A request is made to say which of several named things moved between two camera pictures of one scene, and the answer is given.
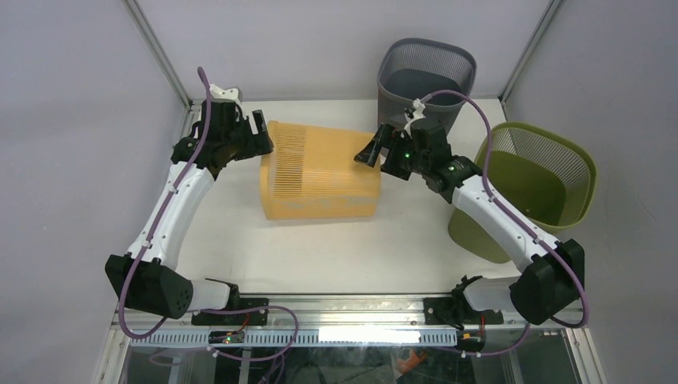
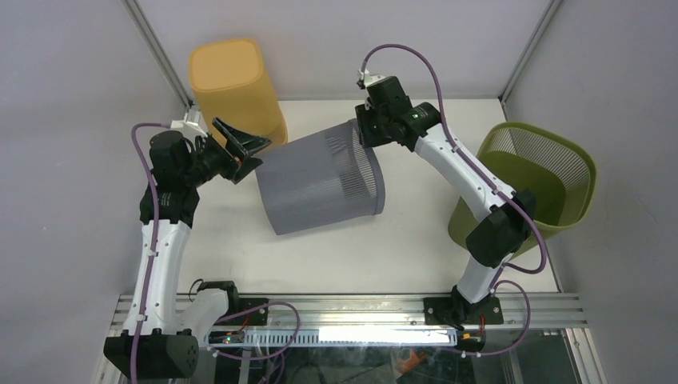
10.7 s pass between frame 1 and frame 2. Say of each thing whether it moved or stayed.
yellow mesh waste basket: moved
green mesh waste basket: stayed
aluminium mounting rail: stayed
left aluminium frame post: stayed
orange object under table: stayed
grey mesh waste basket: moved
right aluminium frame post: stayed
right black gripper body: moved
